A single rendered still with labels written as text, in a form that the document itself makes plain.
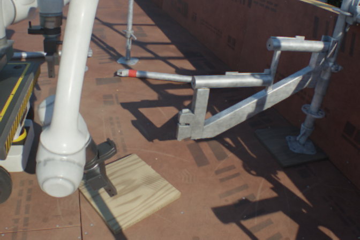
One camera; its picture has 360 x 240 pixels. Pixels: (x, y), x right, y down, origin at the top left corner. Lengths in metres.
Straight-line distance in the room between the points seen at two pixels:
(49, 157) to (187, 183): 0.71
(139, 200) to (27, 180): 0.46
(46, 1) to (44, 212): 0.76
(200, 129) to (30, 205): 0.72
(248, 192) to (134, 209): 0.48
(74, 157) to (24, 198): 0.58
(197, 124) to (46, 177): 0.71
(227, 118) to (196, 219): 0.43
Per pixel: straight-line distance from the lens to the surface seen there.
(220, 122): 1.24
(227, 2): 2.59
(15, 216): 1.17
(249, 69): 2.24
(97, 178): 0.89
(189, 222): 1.11
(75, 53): 0.65
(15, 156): 1.21
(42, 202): 1.19
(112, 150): 0.88
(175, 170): 1.30
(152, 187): 1.19
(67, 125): 0.64
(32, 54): 2.48
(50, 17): 1.18
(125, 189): 1.17
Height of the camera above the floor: 0.85
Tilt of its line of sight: 29 degrees down
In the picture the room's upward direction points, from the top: 8 degrees clockwise
